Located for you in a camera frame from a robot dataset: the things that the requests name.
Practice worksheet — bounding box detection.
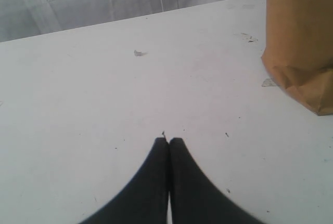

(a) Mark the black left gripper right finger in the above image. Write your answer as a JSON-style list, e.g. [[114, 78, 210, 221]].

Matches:
[[169, 138, 257, 223]]

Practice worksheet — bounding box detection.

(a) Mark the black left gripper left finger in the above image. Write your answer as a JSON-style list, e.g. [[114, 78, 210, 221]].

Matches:
[[83, 137, 169, 223]]

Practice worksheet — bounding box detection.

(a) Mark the brown paper shopping bag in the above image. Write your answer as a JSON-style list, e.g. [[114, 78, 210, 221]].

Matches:
[[262, 0, 332, 115]]

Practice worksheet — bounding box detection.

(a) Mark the small tape scrap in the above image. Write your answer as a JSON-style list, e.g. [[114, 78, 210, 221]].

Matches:
[[262, 78, 279, 87]]

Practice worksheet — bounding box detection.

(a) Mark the small paper scrap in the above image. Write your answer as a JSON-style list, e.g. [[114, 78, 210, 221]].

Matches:
[[134, 50, 146, 57]]

